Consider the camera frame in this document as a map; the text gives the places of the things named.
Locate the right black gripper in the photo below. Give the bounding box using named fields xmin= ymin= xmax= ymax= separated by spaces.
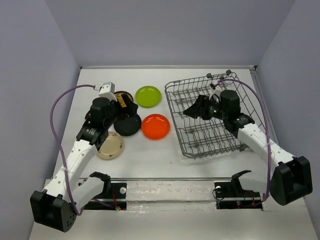
xmin=183 ymin=94 xmax=229 ymax=121

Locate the brown yellow patterned plate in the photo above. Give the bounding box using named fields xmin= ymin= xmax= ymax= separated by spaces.
xmin=113 ymin=90 xmax=135 ymax=109

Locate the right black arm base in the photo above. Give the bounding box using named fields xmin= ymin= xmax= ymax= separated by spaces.
xmin=212 ymin=170 xmax=263 ymax=210

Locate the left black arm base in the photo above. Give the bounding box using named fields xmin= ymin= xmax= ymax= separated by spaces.
xmin=84 ymin=182 xmax=127 ymax=211

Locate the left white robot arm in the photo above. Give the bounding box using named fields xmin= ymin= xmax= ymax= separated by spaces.
xmin=30 ymin=94 xmax=138 ymax=233

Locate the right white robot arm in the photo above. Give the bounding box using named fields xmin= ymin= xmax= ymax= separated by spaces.
xmin=183 ymin=90 xmax=313 ymax=206

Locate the black plate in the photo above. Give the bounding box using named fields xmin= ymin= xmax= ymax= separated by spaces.
xmin=113 ymin=124 xmax=142 ymax=137

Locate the lime green plate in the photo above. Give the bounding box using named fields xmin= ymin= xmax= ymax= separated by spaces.
xmin=135 ymin=85 xmax=162 ymax=108

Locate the orange plate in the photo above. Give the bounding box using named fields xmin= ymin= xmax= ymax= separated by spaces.
xmin=141 ymin=113 xmax=171 ymax=140

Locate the cream plate with floral marks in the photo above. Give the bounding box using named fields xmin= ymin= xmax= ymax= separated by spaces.
xmin=96 ymin=131 xmax=124 ymax=160

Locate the grey wire dish rack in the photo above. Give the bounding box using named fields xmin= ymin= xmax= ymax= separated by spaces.
xmin=164 ymin=69 xmax=265 ymax=159

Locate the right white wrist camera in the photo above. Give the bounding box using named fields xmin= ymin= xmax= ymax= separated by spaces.
xmin=209 ymin=81 xmax=223 ymax=100

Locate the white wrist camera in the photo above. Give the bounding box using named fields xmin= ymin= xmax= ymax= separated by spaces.
xmin=98 ymin=82 xmax=117 ymax=101
xmin=209 ymin=81 xmax=223 ymax=100

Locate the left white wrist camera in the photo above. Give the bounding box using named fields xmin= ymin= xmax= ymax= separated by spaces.
xmin=98 ymin=82 xmax=117 ymax=101

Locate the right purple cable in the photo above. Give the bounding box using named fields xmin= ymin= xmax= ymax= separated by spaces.
xmin=217 ymin=77 xmax=273 ymax=204

